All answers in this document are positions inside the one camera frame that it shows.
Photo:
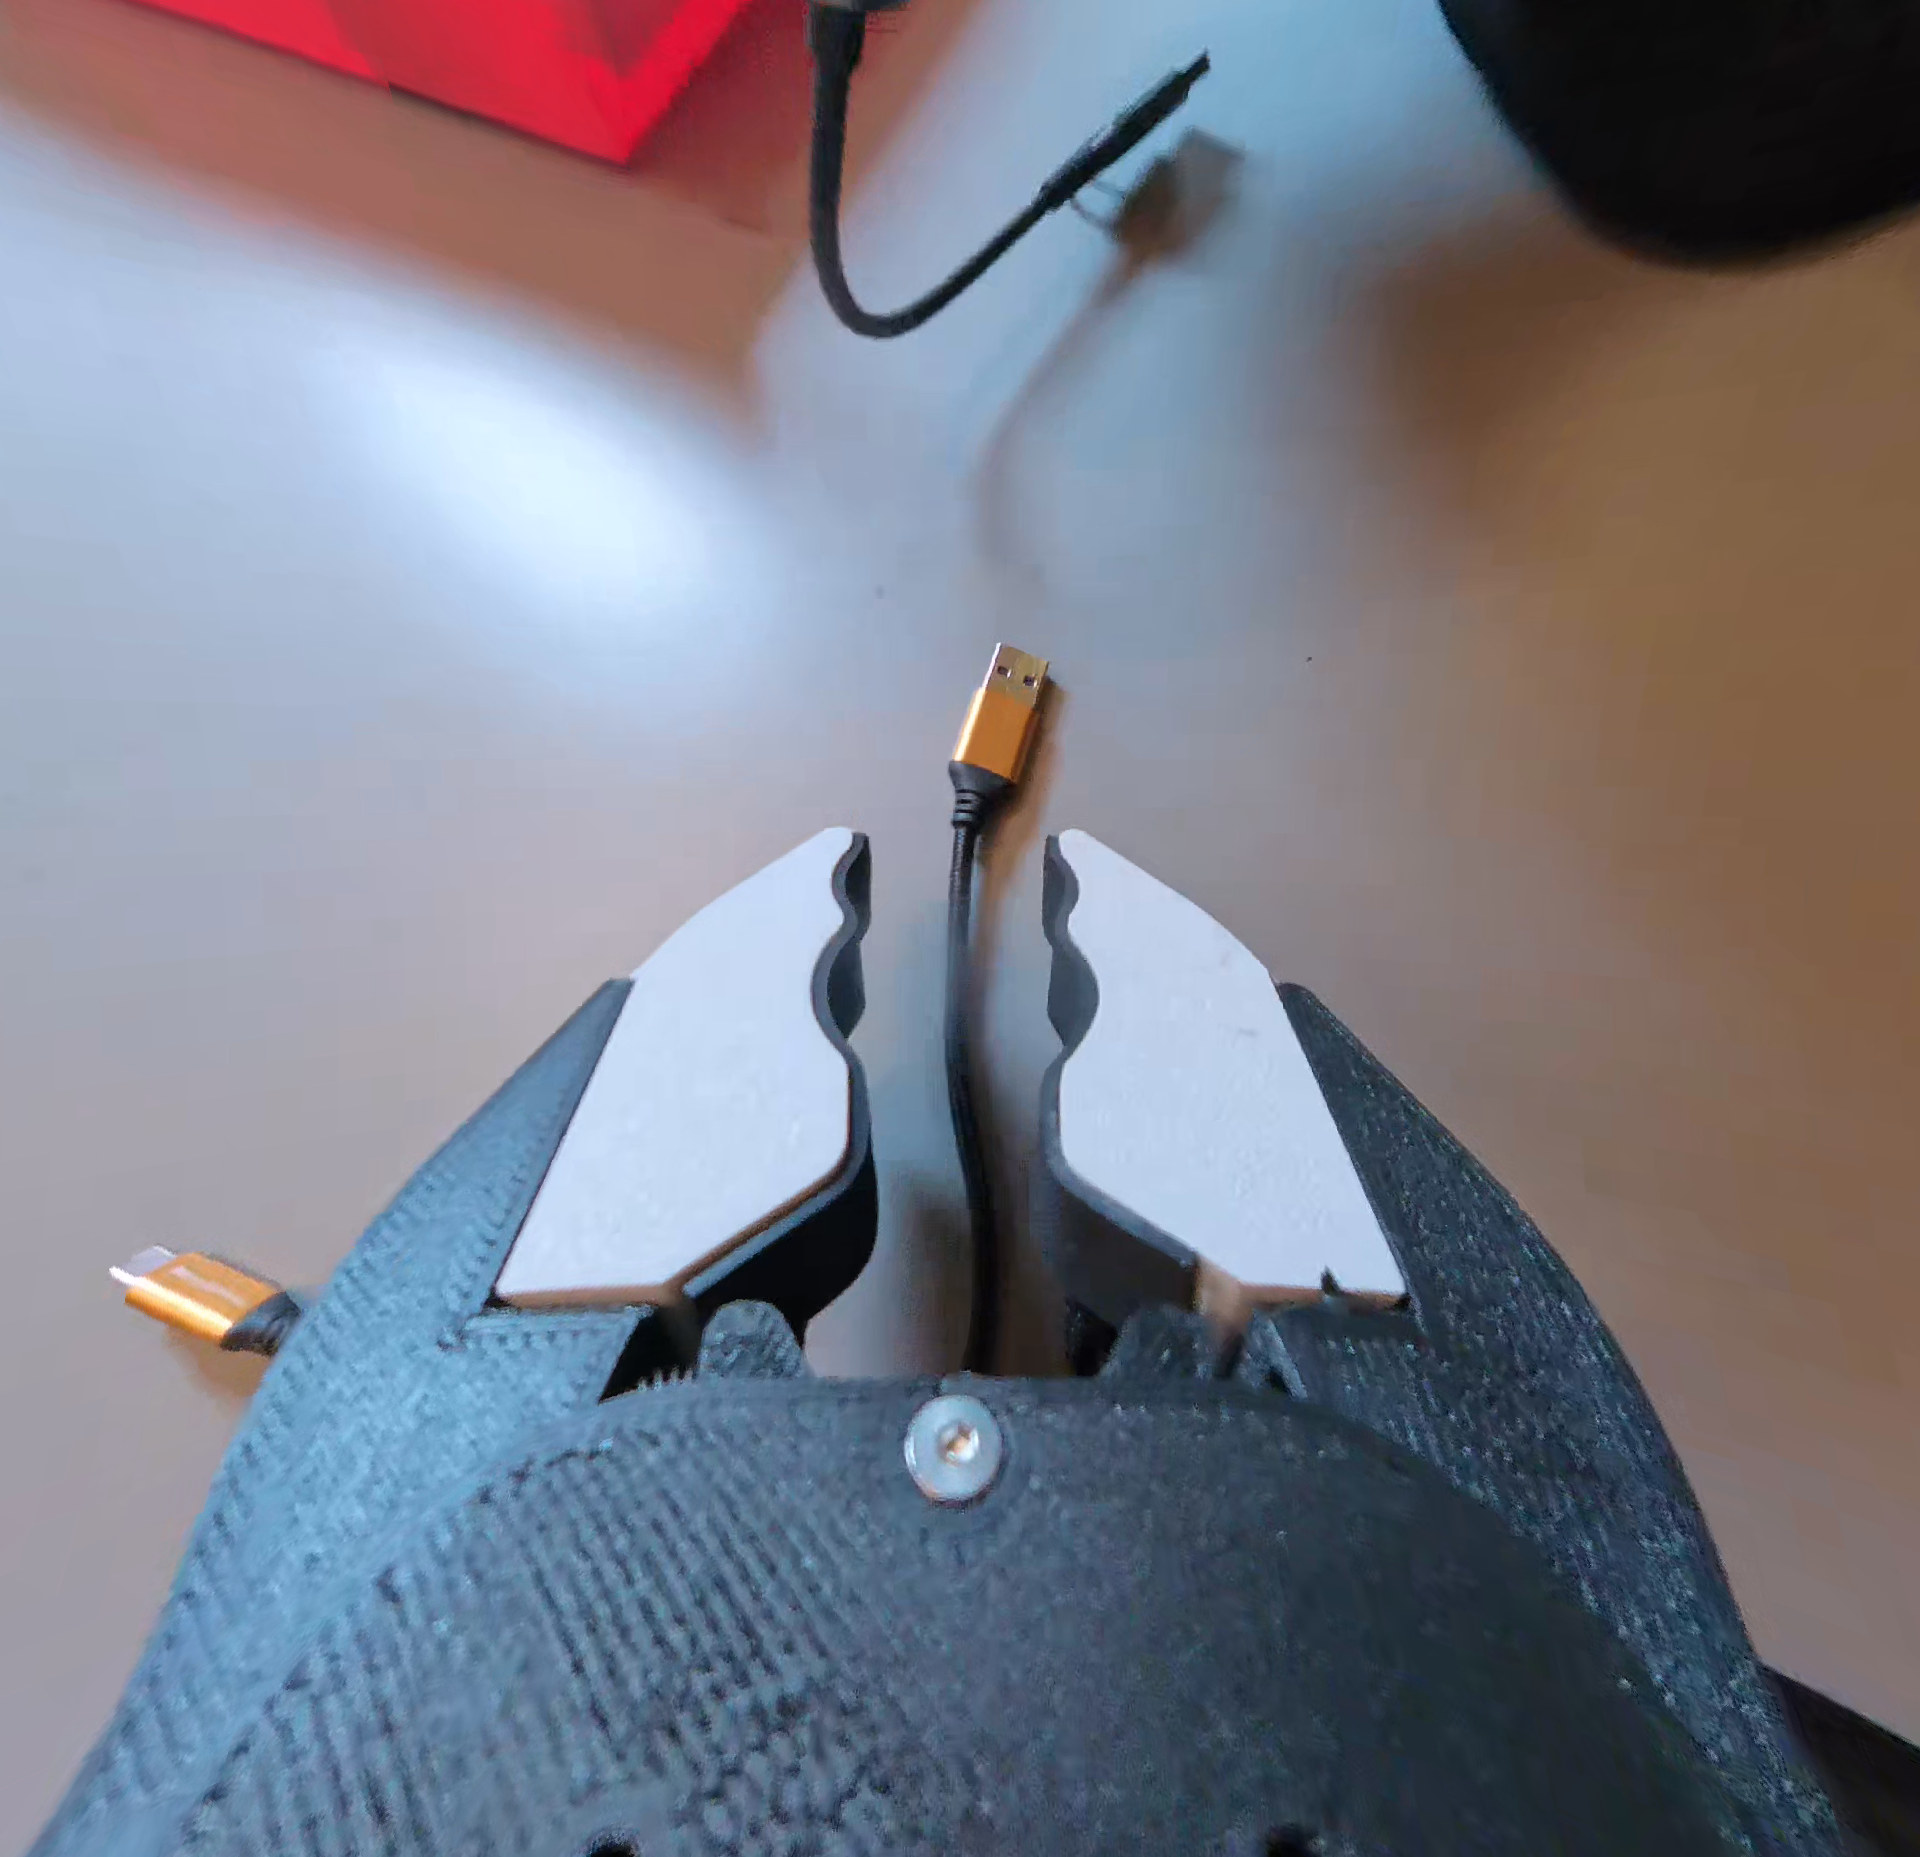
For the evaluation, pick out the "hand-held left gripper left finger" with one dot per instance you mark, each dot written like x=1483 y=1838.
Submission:
x=705 y=1124

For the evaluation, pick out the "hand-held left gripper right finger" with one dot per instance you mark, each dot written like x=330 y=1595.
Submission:
x=1201 y=1108

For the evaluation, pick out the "red plastic bin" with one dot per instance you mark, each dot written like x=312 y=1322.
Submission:
x=449 y=13

